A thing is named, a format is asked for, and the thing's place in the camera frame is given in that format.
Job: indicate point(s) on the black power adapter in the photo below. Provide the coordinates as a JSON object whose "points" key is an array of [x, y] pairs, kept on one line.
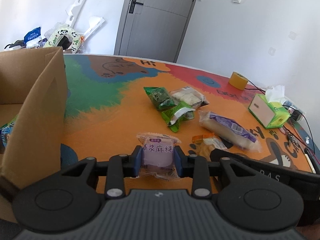
{"points": [[296, 113]]}

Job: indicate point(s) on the grey door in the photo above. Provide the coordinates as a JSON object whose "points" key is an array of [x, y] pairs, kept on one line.
{"points": [[155, 20]]}

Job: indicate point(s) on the blue white plastic bag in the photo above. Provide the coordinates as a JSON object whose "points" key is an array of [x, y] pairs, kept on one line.
{"points": [[32, 36]]}

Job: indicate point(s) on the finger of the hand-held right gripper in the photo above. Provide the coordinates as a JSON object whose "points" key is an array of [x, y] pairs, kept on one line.
{"points": [[260, 171]]}

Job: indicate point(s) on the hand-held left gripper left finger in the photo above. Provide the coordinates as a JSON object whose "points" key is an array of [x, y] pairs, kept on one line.
{"points": [[137, 161]]}

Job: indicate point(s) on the yellow tape roll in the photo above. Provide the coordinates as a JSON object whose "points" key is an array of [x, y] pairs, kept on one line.
{"points": [[237, 81]]}

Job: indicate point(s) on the orange clear snack packet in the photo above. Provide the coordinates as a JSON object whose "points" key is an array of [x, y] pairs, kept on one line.
{"points": [[207, 143]]}

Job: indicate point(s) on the blue green snack packet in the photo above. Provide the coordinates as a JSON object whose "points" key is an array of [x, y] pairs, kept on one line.
{"points": [[5, 137]]}

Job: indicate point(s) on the purple label bread packet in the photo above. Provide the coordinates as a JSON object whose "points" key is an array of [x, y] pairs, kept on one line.
{"points": [[227, 128]]}

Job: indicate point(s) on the light purple snack packet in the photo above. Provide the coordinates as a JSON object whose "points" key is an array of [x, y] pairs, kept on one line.
{"points": [[157, 156]]}

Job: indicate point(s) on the cardboard box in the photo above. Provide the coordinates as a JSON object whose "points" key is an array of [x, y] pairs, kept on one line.
{"points": [[37, 120]]}

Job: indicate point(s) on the clear cracker packet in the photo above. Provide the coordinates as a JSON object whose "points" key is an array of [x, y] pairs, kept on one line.
{"points": [[187, 96]]}

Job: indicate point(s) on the wooden stick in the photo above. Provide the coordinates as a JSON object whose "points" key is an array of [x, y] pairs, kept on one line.
{"points": [[310, 161]]}

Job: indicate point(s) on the dark green snack packet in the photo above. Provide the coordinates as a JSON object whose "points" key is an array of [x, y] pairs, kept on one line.
{"points": [[160, 97]]}

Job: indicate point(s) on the green white snack packet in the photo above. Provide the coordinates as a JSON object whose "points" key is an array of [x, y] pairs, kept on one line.
{"points": [[178, 115]]}

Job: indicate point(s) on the white wall hook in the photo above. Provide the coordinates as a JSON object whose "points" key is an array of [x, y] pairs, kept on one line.
{"points": [[271, 51], [292, 35]]}

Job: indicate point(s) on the colourful cartoon table mat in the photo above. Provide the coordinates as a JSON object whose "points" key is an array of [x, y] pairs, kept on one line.
{"points": [[112, 122]]}

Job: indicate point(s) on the long white perforated board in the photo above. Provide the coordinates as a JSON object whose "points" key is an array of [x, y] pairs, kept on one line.
{"points": [[77, 3]]}

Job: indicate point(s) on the green tissue box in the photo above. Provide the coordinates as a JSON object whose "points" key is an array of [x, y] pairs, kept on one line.
{"points": [[262, 108]]}

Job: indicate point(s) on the short white perforated board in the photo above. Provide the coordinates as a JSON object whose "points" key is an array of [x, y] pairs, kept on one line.
{"points": [[93, 26]]}

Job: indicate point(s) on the panda print toilet seat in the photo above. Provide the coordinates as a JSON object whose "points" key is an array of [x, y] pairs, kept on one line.
{"points": [[53, 38]]}

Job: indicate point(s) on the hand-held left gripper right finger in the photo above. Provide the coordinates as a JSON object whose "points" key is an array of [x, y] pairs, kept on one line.
{"points": [[178, 162]]}

